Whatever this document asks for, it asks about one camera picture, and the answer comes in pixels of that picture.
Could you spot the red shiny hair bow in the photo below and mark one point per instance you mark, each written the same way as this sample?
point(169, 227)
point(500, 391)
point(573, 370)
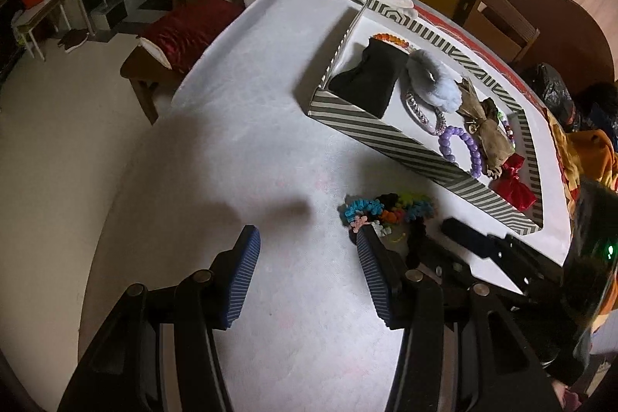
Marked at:
point(516, 187)

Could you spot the small white side table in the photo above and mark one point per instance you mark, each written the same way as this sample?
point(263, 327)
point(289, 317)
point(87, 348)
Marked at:
point(38, 18)

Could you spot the beige fabric hair bow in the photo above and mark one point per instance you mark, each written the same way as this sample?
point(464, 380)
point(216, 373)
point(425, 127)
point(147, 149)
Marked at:
point(487, 132)

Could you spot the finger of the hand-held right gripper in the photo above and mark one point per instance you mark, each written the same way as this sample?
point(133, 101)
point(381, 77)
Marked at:
point(444, 260)
point(466, 236)

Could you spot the light blue fluffy scrunchie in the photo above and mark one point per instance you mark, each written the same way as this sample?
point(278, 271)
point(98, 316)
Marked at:
point(434, 79)

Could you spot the black cloth headband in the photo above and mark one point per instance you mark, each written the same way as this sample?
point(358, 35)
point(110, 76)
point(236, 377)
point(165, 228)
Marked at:
point(369, 79)

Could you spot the wooden chair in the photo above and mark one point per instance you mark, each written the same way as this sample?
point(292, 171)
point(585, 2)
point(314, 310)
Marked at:
point(502, 23)

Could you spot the orange patterned blanket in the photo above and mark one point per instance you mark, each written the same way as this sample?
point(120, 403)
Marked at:
point(586, 151)

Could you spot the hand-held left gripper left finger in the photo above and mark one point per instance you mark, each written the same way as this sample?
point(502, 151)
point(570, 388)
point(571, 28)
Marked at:
point(241, 279)

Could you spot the red cushion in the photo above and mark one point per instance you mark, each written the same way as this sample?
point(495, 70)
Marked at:
point(193, 30)

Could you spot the wooden stool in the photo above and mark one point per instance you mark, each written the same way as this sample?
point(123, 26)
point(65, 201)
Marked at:
point(145, 79)

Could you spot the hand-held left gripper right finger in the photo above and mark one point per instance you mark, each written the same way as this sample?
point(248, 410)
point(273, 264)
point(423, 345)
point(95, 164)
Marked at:
point(375, 281)

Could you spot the striped cardboard box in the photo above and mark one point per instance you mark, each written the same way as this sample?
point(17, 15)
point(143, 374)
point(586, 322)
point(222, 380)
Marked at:
point(386, 74)

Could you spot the round brown table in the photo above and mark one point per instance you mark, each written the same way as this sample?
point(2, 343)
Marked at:
point(565, 30)

